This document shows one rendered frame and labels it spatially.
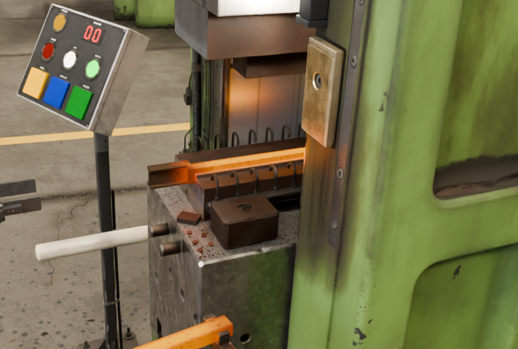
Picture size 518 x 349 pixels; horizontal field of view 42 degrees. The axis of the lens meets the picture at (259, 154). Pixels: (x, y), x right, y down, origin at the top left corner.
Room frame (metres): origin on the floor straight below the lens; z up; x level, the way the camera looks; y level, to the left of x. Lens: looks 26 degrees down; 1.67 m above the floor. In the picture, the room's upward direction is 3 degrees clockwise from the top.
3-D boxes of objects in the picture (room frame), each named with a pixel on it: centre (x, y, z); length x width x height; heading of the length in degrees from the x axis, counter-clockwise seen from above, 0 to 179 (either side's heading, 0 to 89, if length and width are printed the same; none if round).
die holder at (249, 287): (1.36, -0.07, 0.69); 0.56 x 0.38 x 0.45; 115
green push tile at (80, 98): (1.63, 0.47, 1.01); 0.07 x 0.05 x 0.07; 50
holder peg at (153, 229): (1.25, 0.21, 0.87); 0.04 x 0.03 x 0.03; 115
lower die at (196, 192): (1.41, -0.04, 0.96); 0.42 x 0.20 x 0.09; 115
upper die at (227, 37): (1.41, -0.04, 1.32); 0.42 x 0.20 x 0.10; 115
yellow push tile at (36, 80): (1.75, 0.63, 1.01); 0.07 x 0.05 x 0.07; 50
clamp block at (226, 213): (1.18, 0.02, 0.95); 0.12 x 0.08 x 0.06; 115
